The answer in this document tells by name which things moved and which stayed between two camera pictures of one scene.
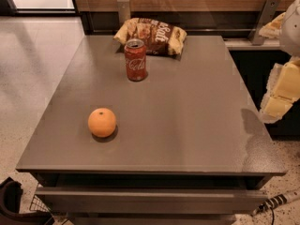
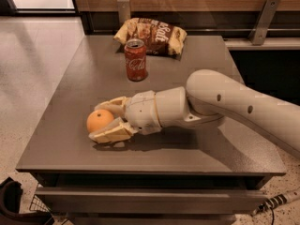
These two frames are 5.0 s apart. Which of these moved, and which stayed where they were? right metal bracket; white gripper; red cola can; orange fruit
Moved: white gripper
Stayed: orange fruit; red cola can; right metal bracket
